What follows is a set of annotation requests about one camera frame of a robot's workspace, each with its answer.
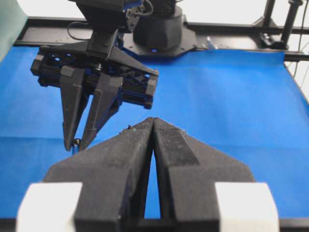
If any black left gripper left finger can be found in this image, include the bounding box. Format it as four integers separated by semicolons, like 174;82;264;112
16;117;154;232

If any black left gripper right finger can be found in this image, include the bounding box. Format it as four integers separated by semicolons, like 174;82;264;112
152;116;280;232

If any green cloth curtain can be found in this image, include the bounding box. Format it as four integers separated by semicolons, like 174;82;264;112
0;0;28;61

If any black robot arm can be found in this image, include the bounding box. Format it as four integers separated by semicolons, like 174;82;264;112
15;0;280;232

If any black aluminium frame rail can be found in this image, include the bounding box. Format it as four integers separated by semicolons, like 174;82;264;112
13;16;309;61

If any black camera stand post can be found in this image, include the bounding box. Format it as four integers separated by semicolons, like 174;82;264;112
252;0;309;50

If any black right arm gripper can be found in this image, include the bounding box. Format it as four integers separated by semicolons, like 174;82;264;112
30;30;159;151

